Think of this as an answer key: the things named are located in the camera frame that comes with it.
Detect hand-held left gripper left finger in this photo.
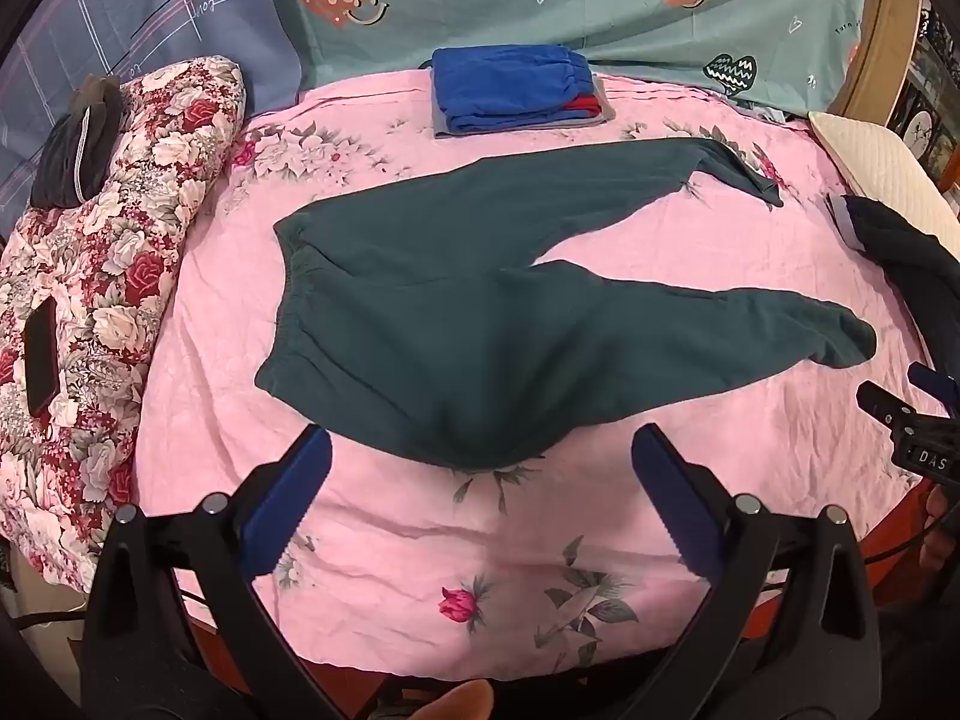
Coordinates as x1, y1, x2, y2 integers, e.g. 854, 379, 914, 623
81, 424, 353, 720

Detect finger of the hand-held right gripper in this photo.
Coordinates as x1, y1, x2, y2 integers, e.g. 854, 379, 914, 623
906, 362, 960, 413
857, 381, 927, 437

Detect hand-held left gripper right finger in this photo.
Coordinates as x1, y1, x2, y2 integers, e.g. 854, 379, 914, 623
622, 424, 882, 720

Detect dark green pants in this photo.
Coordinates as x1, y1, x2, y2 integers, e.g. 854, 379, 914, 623
255, 136, 878, 472

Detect folded blue pants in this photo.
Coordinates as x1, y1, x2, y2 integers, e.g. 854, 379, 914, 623
431, 45, 597, 134

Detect person's right hand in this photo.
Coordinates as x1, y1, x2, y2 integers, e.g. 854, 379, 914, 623
921, 486, 960, 602

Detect person's left hand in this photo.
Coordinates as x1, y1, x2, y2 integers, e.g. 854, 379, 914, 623
416, 681, 494, 720

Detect pink floral bedsheet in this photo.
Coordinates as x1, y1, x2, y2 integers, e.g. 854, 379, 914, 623
131, 69, 946, 680

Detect dark navy garment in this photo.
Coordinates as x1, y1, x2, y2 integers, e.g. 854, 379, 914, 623
825, 193, 960, 361

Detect white quilted pillow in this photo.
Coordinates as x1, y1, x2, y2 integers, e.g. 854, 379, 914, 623
808, 111, 960, 222

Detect black phone with red case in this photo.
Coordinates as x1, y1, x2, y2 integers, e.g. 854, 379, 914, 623
22, 298, 61, 417

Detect red floral quilt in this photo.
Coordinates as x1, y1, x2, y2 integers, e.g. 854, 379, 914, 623
0, 55, 248, 593

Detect folded grey garment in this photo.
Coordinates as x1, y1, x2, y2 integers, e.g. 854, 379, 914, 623
433, 99, 616, 140

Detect teal heart print blanket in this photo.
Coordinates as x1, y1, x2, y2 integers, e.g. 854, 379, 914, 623
259, 0, 875, 121

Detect blue plaid blanket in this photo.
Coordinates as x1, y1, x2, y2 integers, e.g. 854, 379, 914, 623
0, 0, 308, 203

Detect wall poster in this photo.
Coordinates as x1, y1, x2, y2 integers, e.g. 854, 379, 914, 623
892, 7, 960, 185

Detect wooden bed frame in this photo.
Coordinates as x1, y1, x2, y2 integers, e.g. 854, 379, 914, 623
829, 0, 925, 115

